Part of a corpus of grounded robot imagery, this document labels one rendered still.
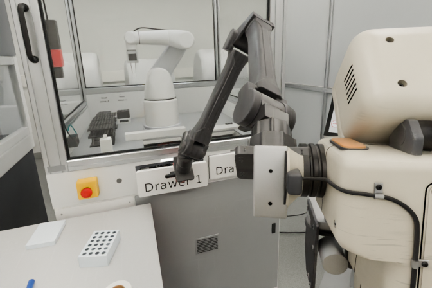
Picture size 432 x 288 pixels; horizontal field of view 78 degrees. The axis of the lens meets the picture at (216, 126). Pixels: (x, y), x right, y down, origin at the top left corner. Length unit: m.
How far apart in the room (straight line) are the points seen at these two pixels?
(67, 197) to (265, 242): 0.99
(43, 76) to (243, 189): 0.96
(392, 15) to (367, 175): 2.00
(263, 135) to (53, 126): 0.86
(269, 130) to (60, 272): 0.76
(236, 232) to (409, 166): 1.15
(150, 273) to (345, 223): 0.64
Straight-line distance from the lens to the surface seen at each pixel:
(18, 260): 1.12
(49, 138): 1.15
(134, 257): 0.96
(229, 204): 1.34
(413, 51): 0.44
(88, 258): 0.96
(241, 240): 1.48
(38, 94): 1.13
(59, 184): 1.21
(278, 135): 0.44
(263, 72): 0.60
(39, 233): 1.18
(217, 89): 0.84
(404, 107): 0.39
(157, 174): 1.11
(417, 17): 2.20
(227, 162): 1.22
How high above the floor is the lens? 1.36
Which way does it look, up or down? 15 degrees down
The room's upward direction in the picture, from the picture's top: 2 degrees counter-clockwise
